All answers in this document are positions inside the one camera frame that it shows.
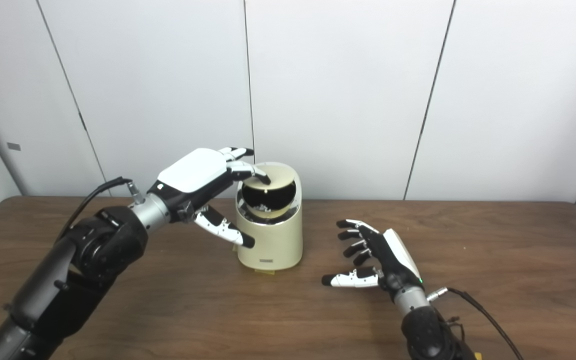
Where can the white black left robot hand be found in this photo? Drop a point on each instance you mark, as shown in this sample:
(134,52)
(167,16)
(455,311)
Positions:
(193,172)

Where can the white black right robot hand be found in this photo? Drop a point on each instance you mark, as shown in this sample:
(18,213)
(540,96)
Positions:
(393,260)

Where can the round cream bin lid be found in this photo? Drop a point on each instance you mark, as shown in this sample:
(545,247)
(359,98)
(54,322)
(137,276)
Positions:
(280,176)

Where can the cream-colored desktop bin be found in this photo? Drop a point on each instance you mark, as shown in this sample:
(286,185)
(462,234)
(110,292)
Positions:
(273,240)

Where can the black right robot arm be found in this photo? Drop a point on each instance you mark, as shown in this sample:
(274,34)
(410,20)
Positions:
(430,330)

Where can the yellow tape under bin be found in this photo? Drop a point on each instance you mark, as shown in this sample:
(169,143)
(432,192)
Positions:
(265,272)

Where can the small grey wall label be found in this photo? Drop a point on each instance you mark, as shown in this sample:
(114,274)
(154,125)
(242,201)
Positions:
(14,146)

